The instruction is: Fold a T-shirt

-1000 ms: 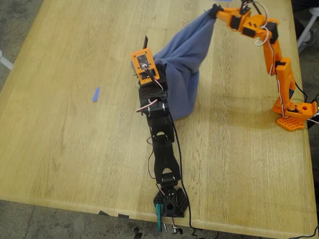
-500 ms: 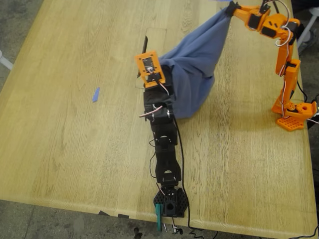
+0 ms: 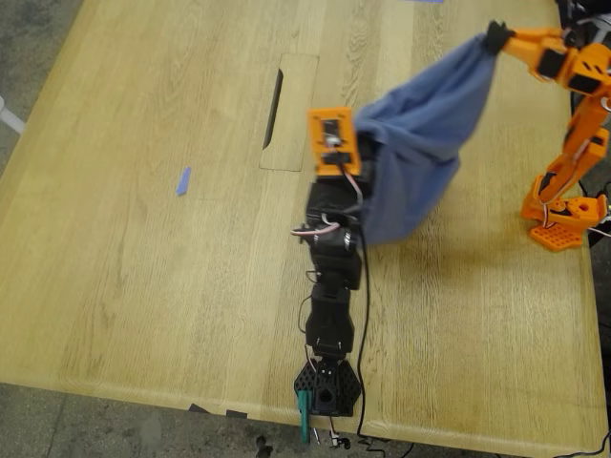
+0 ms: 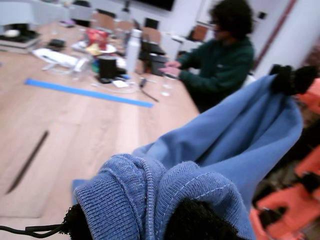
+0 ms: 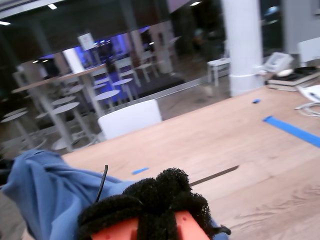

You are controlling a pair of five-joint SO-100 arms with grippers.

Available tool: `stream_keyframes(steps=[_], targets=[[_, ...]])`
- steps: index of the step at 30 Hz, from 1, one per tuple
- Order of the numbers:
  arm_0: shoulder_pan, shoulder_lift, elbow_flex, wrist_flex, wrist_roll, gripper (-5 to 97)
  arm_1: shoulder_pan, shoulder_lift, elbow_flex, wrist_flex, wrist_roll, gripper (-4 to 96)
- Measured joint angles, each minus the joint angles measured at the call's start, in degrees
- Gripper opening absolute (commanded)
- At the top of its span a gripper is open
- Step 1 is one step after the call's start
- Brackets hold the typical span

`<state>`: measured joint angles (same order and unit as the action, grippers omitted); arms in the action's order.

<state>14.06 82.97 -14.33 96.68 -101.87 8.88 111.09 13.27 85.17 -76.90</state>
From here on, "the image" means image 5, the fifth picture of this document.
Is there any white paper sheet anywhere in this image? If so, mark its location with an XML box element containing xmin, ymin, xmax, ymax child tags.
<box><xmin>297</xmin><ymin>84</ymin><xmax>320</xmax><ymax>103</ymax></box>

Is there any white side table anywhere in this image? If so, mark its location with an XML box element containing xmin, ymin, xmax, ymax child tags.
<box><xmin>206</xmin><ymin>57</ymin><xmax>231</xmax><ymax>88</ymax></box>

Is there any high wooden-top table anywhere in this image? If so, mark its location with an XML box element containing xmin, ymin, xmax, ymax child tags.
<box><xmin>11</xmin><ymin>63</ymin><xmax>108</xmax><ymax>152</ymax></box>

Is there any blue printed T-shirt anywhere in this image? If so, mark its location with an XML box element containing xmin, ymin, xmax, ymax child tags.
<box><xmin>1</xmin><ymin>149</ymin><xmax>225</xmax><ymax>240</ymax></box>

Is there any stack of books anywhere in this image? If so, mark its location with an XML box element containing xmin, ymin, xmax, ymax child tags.
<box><xmin>266</xmin><ymin>66</ymin><xmax>320</xmax><ymax>93</ymax></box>

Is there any long blue tape strip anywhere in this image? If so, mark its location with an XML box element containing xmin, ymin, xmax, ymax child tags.
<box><xmin>262</xmin><ymin>115</ymin><xmax>320</xmax><ymax>148</ymax></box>

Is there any white round pillar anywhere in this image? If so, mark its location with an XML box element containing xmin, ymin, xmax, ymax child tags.
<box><xmin>221</xmin><ymin>0</ymin><xmax>264</xmax><ymax>98</ymax></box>

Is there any white round stool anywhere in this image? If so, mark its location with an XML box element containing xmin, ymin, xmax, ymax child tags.
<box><xmin>51</xmin><ymin>96</ymin><xmax>76</xmax><ymax>106</ymax></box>
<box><xmin>51</xmin><ymin>101</ymin><xmax>95</xmax><ymax>151</ymax></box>
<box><xmin>0</xmin><ymin>109</ymin><xmax>48</xmax><ymax>151</ymax></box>
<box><xmin>111</xmin><ymin>77</ymin><xmax>141</xmax><ymax>101</ymax></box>
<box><xmin>94</xmin><ymin>89</ymin><xmax>126</xmax><ymax>112</ymax></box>

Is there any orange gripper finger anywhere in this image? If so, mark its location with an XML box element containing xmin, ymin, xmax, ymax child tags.
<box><xmin>156</xmin><ymin>167</ymin><xmax>214</xmax><ymax>240</ymax></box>
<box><xmin>77</xmin><ymin>177</ymin><xmax>161</xmax><ymax>240</ymax></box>

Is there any white plastic chair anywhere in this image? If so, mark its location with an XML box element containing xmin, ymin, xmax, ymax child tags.
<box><xmin>97</xmin><ymin>98</ymin><xmax>163</xmax><ymax>141</ymax></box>

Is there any white oval object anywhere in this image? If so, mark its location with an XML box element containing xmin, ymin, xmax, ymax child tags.
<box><xmin>276</xmin><ymin>68</ymin><xmax>294</xmax><ymax>78</ymax></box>

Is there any white paper sign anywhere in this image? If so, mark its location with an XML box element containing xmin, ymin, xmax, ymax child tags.
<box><xmin>77</xmin><ymin>32</ymin><xmax>95</xmax><ymax>50</ymax></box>

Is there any white cable coil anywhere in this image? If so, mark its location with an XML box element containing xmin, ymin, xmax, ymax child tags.
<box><xmin>294</xmin><ymin>101</ymin><xmax>320</xmax><ymax>118</ymax></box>

